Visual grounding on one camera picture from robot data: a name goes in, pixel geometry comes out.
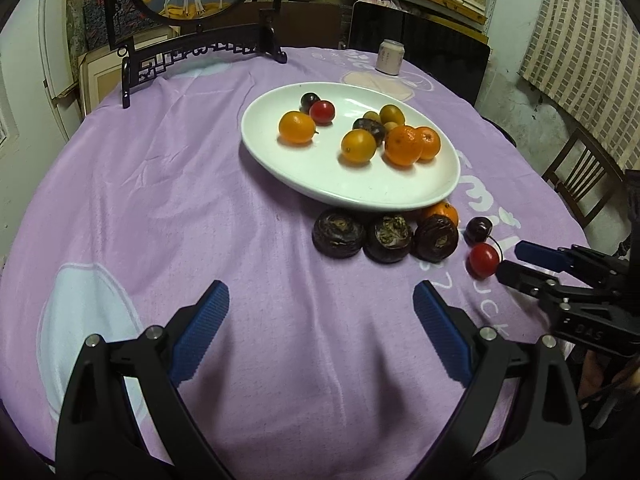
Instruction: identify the red cherry tomato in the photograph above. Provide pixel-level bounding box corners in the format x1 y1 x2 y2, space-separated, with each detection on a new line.
309 100 335 126
466 243 501 280

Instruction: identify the purple printed tablecloth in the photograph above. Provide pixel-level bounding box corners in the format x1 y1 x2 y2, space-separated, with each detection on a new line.
1 49 586 479

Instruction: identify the yellow orange tomato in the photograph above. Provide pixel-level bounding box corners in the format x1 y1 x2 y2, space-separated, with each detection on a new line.
378 104 406 126
341 129 376 165

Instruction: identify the large rough orange tangerine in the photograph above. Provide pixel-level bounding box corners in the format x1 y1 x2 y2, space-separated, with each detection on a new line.
384 126 423 167

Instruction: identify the round deer picture screen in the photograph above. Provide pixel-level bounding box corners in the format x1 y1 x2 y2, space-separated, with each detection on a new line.
103 0 288 108

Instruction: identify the small orange tangerine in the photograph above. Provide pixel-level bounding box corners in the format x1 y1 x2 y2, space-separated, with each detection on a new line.
420 200 459 226
416 127 442 162

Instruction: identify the person right hand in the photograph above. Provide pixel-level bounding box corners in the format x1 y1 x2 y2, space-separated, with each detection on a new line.
578 350 639 401

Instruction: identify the white oval plate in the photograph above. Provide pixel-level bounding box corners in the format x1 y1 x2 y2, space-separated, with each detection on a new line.
241 81 461 211

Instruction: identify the white drink can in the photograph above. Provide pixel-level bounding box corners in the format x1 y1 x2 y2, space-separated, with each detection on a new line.
375 39 405 76

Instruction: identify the small orange kumquat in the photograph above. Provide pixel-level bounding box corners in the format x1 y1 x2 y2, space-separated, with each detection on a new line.
279 110 316 144

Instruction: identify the dark cherry with stem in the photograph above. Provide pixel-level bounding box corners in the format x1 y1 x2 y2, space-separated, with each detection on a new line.
300 92 320 114
463 217 503 263

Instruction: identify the checkered curtain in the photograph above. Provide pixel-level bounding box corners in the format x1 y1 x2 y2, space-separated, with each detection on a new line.
520 0 639 170

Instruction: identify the wooden chair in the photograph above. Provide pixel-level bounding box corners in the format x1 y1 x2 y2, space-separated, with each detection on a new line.
542 127 624 228

